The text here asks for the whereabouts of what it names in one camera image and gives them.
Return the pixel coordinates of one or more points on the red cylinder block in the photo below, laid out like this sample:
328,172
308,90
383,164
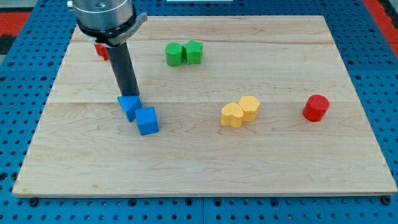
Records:
315,108

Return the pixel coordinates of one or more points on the yellow heart block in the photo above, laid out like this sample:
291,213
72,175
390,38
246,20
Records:
232,115

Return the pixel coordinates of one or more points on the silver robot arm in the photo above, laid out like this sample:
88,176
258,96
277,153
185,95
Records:
107,22

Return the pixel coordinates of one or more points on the blue triangle block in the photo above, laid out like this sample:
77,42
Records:
130,104

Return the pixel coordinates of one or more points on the blue cube block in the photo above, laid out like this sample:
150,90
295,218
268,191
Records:
146,120

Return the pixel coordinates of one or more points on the red star block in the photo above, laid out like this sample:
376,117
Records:
101,51

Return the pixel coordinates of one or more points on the green star block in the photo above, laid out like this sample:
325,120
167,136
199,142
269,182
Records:
193,52

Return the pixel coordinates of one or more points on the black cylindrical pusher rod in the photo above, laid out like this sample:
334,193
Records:
123,70

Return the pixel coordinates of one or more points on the wooden board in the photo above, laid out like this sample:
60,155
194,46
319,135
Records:
85,147

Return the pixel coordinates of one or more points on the green cylinder block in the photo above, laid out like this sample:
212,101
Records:
174,54

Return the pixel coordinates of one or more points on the yellow hexagon block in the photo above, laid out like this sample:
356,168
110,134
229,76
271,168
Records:
250,106

